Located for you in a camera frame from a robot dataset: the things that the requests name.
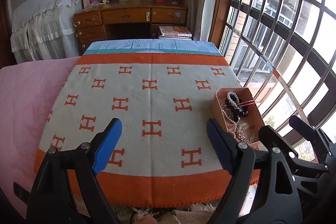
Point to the orange grey H blanket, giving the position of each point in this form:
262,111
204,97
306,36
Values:
163,100

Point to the metal window grille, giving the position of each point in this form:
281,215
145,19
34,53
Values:
283,51

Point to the wooden desk with drawers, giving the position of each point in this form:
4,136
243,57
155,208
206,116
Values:
135,19

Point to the stack of books magazines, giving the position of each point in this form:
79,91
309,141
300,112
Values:
175,32

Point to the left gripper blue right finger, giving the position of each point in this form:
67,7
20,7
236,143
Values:
223,144

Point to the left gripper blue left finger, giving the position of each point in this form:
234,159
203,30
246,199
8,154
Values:
102,146

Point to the blue tree print sheet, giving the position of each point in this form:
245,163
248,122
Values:
152,46

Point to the pink jewelry box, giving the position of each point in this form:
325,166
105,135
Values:
228,114

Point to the silver leaf brooch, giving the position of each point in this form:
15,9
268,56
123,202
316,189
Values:
246,133

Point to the pink bed cover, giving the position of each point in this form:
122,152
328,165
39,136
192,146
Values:
28,92

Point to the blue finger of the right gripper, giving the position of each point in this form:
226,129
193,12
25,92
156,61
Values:
304,129

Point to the white lace covered furniture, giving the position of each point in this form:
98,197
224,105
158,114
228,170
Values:
44,30

